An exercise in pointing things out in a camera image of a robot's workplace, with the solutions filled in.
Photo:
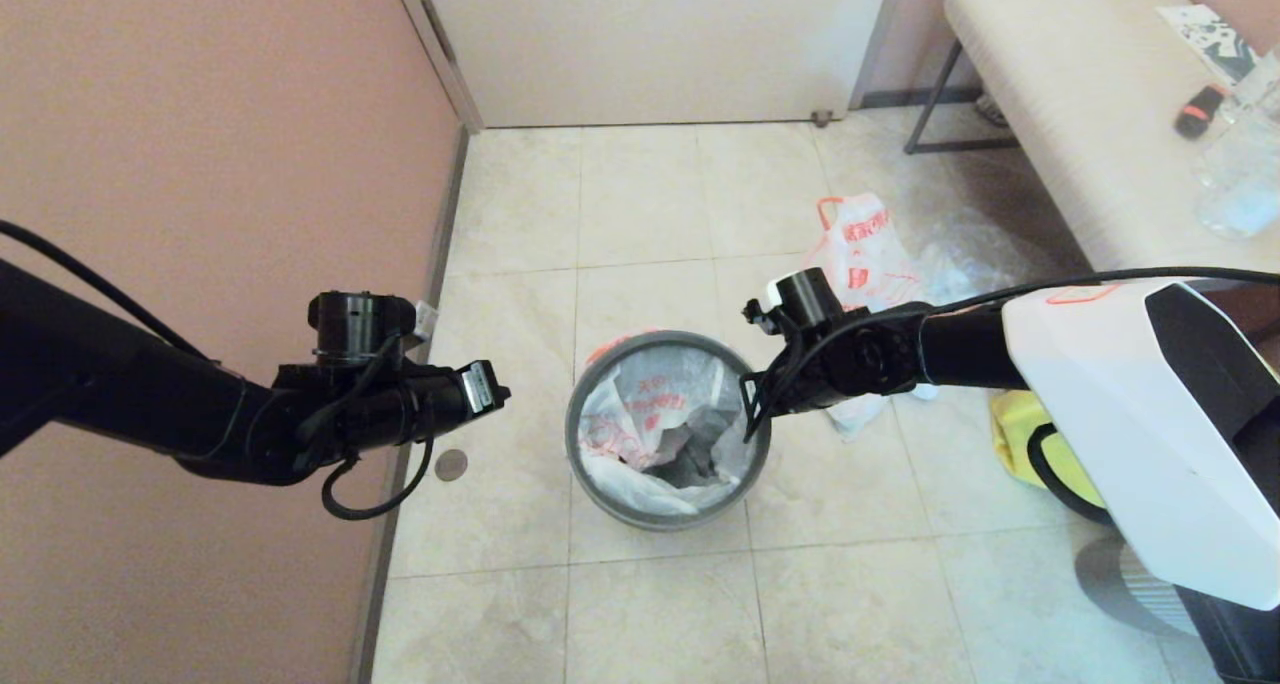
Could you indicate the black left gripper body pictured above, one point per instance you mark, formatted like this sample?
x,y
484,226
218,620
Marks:
x,y
483,389

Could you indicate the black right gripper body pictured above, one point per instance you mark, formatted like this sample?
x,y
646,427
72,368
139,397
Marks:
x,y
765,399

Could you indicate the white red-printed bin liner bag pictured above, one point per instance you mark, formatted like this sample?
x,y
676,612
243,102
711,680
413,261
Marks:
x,y
650,424

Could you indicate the white red plastic bag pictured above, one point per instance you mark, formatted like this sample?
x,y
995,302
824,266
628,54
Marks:
x,y
860,244

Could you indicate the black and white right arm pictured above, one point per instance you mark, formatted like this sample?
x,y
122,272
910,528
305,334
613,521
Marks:
x,y
1100,384

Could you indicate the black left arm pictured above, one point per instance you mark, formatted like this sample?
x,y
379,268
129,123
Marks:
x,y
150,414

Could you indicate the grey ribbed robot base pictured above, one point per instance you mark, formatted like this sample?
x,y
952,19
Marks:
x,y
1130,579

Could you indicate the clear plastic bag with items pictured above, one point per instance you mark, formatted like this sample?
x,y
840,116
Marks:
x,y
970,249

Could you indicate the yellow fabric tote bag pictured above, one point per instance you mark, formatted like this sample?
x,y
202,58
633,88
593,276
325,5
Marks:
x,y
1020,444

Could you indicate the round metal floor plug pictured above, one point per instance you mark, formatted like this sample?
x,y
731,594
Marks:
x,y
452,465

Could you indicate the white door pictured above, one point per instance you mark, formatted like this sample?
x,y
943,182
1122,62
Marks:
x,y
650,44

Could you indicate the beige bench with metal legs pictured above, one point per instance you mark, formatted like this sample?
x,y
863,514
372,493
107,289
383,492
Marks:
x,y
1080,114

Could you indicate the black and orange marker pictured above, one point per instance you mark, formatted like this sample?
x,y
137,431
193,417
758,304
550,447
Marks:
x,y
1197,109

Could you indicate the clear plastic water bottle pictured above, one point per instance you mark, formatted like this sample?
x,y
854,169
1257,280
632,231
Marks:
x,y
1240,179

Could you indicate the black and white printed paper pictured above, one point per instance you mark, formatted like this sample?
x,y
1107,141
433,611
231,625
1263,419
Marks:
x,y
1205,36

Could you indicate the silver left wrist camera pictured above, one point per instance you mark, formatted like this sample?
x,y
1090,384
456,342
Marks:
x,y
427,317

